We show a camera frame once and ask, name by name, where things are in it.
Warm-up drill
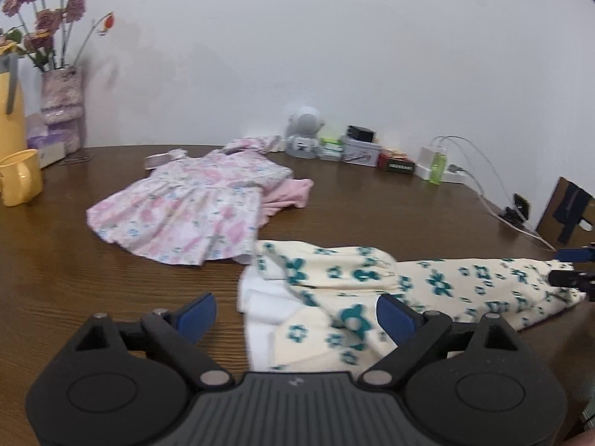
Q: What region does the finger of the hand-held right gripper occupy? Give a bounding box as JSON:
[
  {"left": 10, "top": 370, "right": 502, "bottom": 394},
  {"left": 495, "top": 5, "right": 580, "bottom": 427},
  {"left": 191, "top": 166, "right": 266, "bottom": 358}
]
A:
[
  {"left": 549, "top": 269, "right": 595, "bottom": 303},
  {"left": 555, "top": 244, "right": 595, "bottom": 265}
]

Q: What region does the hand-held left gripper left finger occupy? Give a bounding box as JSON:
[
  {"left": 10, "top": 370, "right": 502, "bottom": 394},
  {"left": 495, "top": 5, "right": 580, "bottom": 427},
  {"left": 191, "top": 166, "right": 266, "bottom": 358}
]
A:
[{"left": 74, "top": 292, "right": 233, "bottom": 388}]

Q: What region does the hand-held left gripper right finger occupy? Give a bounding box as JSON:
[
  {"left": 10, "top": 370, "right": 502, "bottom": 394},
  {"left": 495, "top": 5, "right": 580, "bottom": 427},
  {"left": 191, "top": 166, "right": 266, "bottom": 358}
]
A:
[{"left": 361, "top": 294, "right": 533, "bottom": 387}]

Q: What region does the cream garment with teal flowers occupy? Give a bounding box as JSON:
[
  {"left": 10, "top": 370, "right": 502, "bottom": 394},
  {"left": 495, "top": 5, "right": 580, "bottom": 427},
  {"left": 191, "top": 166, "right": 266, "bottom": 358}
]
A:
[{"left": 237, "top": 240, "right": 587, "bottom": 373}]

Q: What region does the brown chair back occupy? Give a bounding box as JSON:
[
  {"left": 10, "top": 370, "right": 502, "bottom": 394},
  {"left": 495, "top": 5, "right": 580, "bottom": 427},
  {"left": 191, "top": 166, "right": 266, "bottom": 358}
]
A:
[{"left": 534, "top": 177, "right": 595, "bottom": 248}]

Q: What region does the black plug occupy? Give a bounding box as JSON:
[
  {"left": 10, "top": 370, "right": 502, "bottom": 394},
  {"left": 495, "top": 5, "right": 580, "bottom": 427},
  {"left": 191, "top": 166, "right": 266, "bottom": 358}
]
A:
[{"left": 498, "top": 193, "right": 531, "bottom": 229}]

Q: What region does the pink floral dress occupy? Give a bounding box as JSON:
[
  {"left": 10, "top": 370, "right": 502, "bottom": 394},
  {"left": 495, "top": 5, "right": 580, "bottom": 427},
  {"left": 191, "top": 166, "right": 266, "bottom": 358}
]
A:
[{"left": 86, "top": 136, "right": 295, "bottom": 266}]

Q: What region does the plain pink garment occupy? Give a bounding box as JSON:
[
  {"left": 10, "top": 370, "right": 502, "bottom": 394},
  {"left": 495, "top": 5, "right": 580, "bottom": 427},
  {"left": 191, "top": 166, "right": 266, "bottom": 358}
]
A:
[{"left": 258, "top": 177, "right": 315, "bottom": 232}]

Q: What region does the dark red box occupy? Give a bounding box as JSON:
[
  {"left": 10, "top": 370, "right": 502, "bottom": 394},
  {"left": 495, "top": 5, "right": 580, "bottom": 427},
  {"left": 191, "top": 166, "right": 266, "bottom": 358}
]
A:
[{"left": 377, "top": 149, "right": 417, "bottom": 176}]

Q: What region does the green bottle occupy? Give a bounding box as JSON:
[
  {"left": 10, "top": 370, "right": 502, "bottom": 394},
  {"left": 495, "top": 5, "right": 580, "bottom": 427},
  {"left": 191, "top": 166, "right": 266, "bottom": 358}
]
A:
[{"left": 430, "top": 151, "right": 448, "bottom": 186}]

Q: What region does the white power strip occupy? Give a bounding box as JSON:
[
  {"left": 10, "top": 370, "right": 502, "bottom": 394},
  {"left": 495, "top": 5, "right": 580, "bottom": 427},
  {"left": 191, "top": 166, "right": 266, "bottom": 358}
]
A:
[{"left": 415, "top": 145, "right": 466, "bottom": 185}]

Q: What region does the white tin box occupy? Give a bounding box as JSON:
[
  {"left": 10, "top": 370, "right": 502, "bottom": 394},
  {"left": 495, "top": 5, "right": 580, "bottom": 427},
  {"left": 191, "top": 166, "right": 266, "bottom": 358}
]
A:
[{"left": 341, "top": 136, "right": 383, "bottom": 167}]

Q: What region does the green and white box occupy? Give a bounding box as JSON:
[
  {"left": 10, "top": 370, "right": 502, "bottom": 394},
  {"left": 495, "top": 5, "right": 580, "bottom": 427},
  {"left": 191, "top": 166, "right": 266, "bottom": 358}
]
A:
[{"left": 320, "top": 137, "right": 347, "bottom": 162}]

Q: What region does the small black box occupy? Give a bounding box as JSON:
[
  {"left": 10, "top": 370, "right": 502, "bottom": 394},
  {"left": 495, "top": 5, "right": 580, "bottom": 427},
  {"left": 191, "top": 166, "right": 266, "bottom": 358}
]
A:
[{"left": 346, "top": 125, "right": 375, "bottom": 144}]

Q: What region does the white astronaut figurine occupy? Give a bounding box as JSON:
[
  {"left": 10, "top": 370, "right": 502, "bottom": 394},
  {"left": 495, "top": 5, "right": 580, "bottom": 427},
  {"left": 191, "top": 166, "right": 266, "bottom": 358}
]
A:
[{"left": 284, "top": 107, "right": 327, "bottom": 159}]

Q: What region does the yellow mug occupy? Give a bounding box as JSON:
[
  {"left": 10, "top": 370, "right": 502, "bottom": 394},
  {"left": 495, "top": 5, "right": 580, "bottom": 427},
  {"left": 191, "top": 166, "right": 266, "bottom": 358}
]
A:
[{"left": 0, "top": 149, "right": 45, "bottom": 208}]

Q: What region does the purple tissue box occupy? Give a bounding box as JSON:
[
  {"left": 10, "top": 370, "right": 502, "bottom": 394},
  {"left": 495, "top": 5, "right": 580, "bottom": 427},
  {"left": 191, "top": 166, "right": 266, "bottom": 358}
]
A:
[{"left": 25, "top": 114, "right": 67, "bottom": 169}]

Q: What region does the pink speckled vase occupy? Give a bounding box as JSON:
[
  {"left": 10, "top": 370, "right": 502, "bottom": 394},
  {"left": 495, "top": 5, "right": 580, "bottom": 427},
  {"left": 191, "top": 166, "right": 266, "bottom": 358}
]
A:
[{"left": 41, "top": 66, "right": 87, "bottom": 155}]

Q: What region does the yellow jug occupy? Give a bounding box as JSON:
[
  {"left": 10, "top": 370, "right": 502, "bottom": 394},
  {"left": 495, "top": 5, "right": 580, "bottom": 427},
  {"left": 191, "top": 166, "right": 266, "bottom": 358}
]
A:
[{"left": 0, "top": 53, "right": 29, "bottom": 161}]

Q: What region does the bunch of artificial flowers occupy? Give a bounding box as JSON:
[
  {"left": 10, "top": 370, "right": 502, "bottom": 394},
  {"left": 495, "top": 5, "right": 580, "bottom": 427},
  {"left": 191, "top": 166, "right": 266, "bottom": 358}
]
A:
[{"left": 0, "top": 0, "right": 117, "bottom": 74}]

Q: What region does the dark cloth strap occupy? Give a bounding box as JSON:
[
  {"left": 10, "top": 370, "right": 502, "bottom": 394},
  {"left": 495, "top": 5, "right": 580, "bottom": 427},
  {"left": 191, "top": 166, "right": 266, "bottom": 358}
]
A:
[{"left": 552, "top": 181, "right": 592, "bottom": 245}]

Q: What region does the white cable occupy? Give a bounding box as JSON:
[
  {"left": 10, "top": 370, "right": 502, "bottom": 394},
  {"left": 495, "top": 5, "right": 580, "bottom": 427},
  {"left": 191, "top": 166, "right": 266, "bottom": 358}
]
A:
[{"left": 434, "top": 136, "right": 557, "bottom": 252}]

